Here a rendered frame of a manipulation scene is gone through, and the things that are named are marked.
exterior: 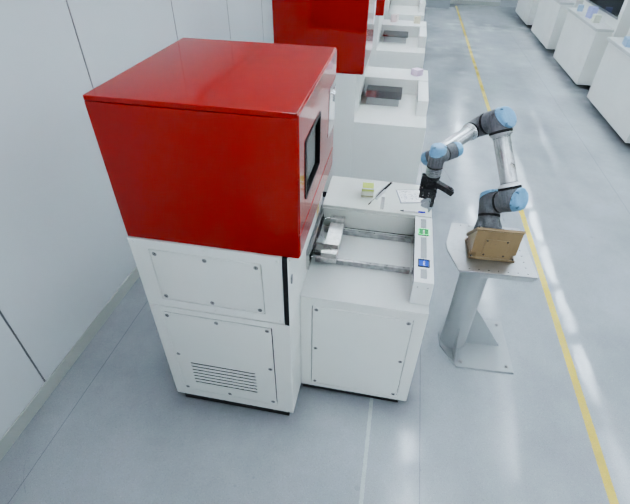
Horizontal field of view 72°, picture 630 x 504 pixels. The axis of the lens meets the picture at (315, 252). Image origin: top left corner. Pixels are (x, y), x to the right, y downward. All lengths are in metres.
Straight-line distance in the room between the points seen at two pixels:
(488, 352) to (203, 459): 1.89
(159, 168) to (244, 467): 1.62
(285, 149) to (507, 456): 2.06
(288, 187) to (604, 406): 2.41
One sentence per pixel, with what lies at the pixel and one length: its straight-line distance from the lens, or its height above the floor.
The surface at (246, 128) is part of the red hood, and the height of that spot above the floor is 1.75.
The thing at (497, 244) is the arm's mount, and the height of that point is 0.93.
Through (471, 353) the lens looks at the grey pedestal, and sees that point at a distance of 3.13.
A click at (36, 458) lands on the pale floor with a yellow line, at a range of 2.97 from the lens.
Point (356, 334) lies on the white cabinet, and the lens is 2.29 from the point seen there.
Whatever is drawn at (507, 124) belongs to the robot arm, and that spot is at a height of 1.47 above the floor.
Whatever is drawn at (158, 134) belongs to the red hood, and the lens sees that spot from 1.64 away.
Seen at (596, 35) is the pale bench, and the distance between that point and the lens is 8.40.
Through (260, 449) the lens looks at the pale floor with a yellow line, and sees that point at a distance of 2.62.
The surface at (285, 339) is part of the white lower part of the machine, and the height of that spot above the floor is 0.72.
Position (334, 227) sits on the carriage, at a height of 0.88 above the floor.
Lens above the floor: 2.34
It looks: 39 degrees down
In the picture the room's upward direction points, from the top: 1 degrees clockwise
